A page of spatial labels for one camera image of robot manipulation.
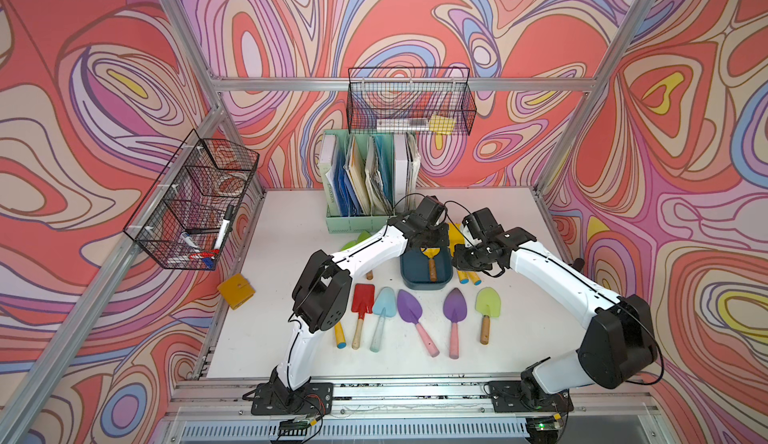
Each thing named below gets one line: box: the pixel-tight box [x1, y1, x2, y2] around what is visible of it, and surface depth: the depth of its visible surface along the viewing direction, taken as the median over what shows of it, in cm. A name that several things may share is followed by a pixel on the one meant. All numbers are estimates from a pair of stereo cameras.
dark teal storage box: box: [400, 247, 453, 290], surface depth 97 cm
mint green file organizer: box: [318, 129, 421, 234], surface depth 101 cm
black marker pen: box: [214, 204, 234, 250], surface depth 70 cm
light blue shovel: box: [370, 286, 397, 353], surface depth 90 cm
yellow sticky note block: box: [218, 273, 256, 310], surface depth 94 cm
